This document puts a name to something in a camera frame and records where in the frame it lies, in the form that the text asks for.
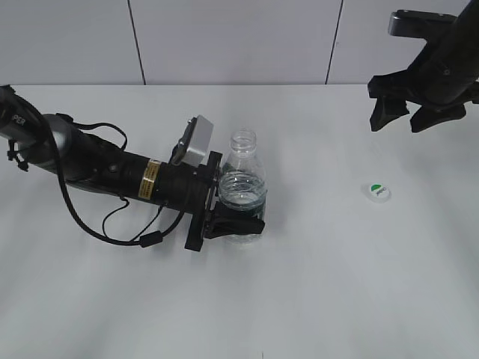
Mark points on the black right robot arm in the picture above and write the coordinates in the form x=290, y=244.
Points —
x=465, y=27

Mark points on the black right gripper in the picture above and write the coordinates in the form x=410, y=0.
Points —
x=445, y=73

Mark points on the clear Cestbon water bottle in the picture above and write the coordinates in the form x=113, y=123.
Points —
x=242, y=184

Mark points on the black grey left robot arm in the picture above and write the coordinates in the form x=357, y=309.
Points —
x=79, y=159

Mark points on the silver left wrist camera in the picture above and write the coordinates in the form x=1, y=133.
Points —
x=192, y=146

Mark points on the white green bottle cap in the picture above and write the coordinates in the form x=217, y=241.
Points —
x=376, y=192

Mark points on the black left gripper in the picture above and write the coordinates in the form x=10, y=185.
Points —
x=189, y=190

